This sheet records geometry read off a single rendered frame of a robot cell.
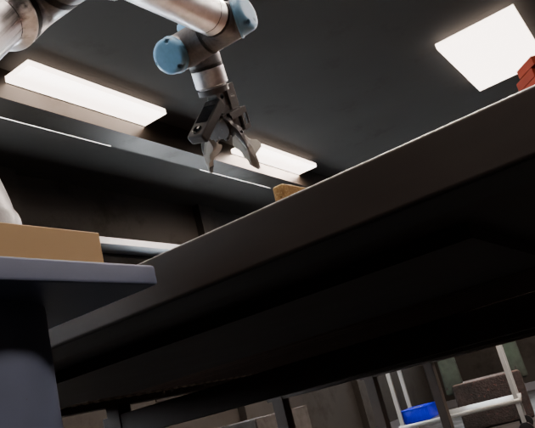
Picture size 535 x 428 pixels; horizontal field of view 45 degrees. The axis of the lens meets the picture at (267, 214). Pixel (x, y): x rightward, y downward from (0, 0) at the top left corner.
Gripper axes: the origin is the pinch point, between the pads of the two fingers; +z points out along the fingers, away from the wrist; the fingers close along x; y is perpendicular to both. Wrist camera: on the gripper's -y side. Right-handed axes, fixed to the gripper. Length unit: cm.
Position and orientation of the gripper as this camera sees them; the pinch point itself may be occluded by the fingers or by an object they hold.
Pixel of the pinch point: (233, 172)
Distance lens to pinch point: 152.8
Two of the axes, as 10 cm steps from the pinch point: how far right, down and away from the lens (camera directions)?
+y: 5.6, -4.1, 7.2
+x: -7.8, 0.3, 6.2
